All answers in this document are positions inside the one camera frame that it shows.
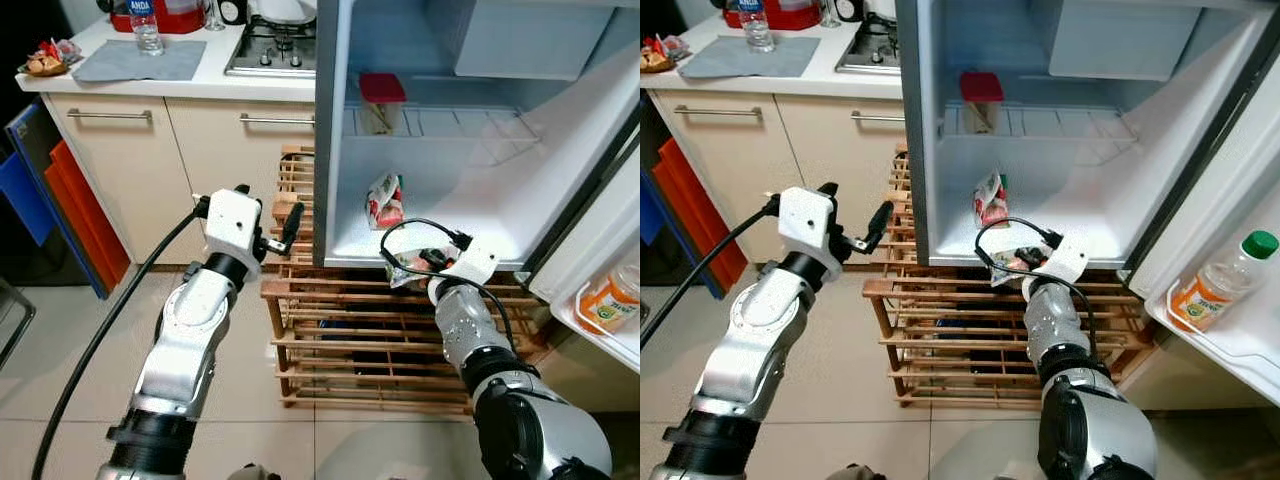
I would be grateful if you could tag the blue flat board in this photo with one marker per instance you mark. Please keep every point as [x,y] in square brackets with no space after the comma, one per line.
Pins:
[650,205]
[25,180]

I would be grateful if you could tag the silver mini fridge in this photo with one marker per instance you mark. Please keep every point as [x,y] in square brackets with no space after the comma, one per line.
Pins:
[1100,200]
[500,200]

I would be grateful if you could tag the grey cloth mat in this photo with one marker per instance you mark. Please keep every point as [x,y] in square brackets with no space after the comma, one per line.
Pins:
[140,62]
[750,58]

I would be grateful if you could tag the red white snack packet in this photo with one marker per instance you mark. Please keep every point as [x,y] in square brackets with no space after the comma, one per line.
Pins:
[400,275]
[1000,268]
[385,205]
[992,205]

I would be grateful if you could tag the white fridge door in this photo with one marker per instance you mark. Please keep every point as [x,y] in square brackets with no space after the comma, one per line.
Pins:
[1200,220]
[600,235]

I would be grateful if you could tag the white cooking pot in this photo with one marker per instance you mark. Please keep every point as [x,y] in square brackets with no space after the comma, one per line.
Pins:
[283,10]
[882,9]

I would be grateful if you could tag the plate of wrapped snacks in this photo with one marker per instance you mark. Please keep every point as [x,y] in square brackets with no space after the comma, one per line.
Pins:
[45,63]
[658,58]

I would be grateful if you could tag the steel gas stove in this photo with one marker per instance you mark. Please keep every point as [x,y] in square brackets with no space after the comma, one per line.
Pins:
[270,55]
[865,55]

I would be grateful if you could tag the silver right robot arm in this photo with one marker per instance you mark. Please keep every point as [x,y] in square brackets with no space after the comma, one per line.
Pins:
[1050,320]
[470,330]

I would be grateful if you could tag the robot left leg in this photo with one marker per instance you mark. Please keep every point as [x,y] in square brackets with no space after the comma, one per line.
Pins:
[255,472]
[860,472]

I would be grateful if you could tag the clear plastic water bottle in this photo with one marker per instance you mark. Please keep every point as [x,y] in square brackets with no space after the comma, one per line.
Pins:
[147,35]
[757,30]

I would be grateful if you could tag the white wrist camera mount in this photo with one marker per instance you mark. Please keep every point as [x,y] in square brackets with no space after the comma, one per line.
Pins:
[475,262]
[1068,258]
[805,222]
[232,225]

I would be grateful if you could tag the beige kitchen counter cabinet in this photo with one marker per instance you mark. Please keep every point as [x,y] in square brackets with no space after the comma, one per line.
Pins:
[800,170]
[200,170]

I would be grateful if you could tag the wooden slatted rack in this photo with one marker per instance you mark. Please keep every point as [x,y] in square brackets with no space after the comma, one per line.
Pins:
[360,300]
[950,300]

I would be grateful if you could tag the white freezer compartment flap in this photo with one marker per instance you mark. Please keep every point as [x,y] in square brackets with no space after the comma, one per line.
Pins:
[1120,40]
[530,40]

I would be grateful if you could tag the black mug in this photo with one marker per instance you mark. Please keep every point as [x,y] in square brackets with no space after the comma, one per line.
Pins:
[233,12]
[850,10]

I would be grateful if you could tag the orange flat board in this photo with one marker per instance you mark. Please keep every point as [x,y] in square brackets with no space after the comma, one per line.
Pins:
[695,215]
[90,220]

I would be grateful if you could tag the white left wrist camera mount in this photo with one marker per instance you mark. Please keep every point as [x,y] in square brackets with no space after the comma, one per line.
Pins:
[805,222]
[232,225]

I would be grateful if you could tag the clear drinking glass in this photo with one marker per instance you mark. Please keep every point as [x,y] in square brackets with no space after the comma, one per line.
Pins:
[212,15]
[829,13]

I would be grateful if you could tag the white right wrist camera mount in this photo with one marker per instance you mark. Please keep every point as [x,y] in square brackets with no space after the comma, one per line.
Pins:
[475,262]
[1068,258]

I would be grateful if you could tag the red lid clear container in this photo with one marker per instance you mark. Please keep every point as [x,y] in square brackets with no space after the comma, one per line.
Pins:
[982,87]
[382,88]

